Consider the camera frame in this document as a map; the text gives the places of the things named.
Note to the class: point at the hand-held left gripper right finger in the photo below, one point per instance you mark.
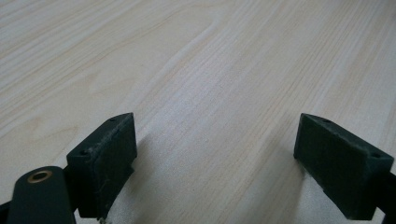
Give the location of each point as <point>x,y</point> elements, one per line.
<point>339,168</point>

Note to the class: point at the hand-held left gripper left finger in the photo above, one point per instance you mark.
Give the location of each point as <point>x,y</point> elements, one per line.
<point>102,168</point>

